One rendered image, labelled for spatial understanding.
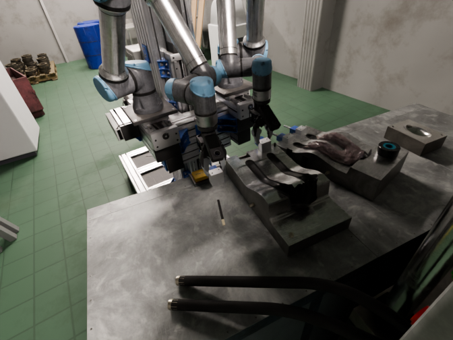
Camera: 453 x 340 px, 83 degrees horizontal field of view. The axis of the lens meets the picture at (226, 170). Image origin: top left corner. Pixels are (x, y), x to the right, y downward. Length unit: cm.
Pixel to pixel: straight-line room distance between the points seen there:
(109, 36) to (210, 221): 76
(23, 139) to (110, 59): 265
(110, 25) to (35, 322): 171
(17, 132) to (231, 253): 310
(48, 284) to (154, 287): 139
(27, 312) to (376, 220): 200
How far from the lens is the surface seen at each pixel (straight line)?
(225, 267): 89
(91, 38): 683
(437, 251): 64
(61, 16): 818
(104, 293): 96
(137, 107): 134
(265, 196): 90
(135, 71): 128
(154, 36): 148
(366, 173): 112
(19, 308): 222
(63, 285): 215
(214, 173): 97
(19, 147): 372
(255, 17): 136
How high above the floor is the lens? 156
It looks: 38 degrees down
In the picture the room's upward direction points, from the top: 5 degrees counter-clockwise
